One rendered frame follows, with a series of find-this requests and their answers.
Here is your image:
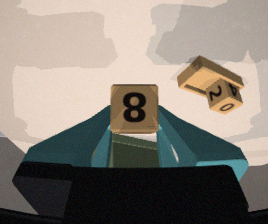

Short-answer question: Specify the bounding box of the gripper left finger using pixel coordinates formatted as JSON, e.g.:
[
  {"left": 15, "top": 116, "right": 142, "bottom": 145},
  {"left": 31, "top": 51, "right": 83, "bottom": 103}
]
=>
[{"left": 21, "top": 105, "right": 113, "bottom": 167}]

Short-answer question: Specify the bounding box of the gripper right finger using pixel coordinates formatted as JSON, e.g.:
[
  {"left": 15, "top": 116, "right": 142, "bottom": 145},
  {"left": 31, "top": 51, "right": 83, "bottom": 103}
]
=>
[{"left": 156, "top": 105, "right": 249, "bottom": 182}]

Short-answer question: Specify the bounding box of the tan wooden cube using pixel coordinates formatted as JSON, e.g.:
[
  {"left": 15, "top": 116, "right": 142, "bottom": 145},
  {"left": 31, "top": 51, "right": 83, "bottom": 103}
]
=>
[
  {"left": 205, "top": 78, "right": 243, "bottom": 114},
  {"left": 110, "top": 84, "right": 159, "bottom": 134}
]

